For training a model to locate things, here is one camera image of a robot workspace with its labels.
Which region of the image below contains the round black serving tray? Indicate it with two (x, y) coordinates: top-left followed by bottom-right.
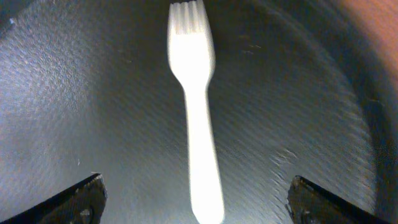
(1, 1), (397, 223)

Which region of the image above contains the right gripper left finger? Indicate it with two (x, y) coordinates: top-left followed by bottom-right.
(1, 173), (108, 224)

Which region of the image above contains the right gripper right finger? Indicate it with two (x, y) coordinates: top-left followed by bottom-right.
(286, 175), (389, 224)

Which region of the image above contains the white plastic fork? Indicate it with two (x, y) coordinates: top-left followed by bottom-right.
(167, 0), (224, 224)

